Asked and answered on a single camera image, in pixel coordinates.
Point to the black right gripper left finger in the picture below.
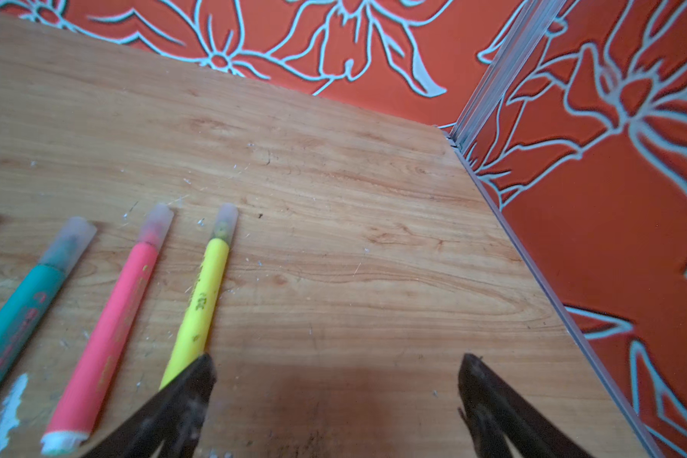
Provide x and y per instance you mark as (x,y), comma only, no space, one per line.
(170,423)

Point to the aluminium frame bottom rail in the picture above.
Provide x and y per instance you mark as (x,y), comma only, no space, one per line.
(641,432)

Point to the yellow highlighter pen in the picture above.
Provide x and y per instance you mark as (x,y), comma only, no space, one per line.
(196,323)

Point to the green marker pen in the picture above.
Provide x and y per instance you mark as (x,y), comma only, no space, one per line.
(23,311)

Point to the translucent frosted pen cap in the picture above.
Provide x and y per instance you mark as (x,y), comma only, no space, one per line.
(224,227)

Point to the pink highlighter pen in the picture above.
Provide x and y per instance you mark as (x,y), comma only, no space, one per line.
(80,404)

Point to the aluminium frame corner post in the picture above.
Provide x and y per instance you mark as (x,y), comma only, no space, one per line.
(505,57)

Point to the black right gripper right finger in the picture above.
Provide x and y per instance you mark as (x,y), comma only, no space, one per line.
(498,418)

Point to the translucent green marker cap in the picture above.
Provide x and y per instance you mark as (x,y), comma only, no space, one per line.
(69,245)

